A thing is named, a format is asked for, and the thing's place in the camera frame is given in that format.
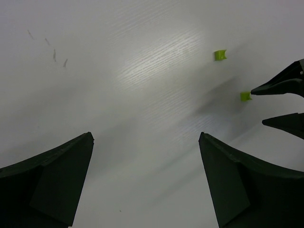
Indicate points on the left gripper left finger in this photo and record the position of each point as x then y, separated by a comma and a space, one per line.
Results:
44, 191

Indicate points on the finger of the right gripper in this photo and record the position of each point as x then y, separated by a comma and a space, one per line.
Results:
290, 123
290, 80

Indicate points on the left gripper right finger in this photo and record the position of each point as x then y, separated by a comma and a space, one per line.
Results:
248, 192

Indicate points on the small lime piece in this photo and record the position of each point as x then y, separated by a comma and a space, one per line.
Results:
245, 96

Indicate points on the tiny lime stud far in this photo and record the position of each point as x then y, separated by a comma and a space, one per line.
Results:
220, 55

